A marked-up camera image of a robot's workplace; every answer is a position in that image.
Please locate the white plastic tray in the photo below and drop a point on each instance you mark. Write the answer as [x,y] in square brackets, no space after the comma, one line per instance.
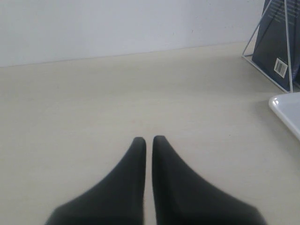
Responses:
[287,108]

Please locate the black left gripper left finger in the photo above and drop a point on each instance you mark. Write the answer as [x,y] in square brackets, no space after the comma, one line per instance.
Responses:
[116,200]

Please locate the dark blue spine book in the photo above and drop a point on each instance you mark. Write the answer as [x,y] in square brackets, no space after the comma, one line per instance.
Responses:
[273,47]

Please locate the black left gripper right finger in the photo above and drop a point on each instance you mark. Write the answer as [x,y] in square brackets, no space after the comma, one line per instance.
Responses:
[182,197]

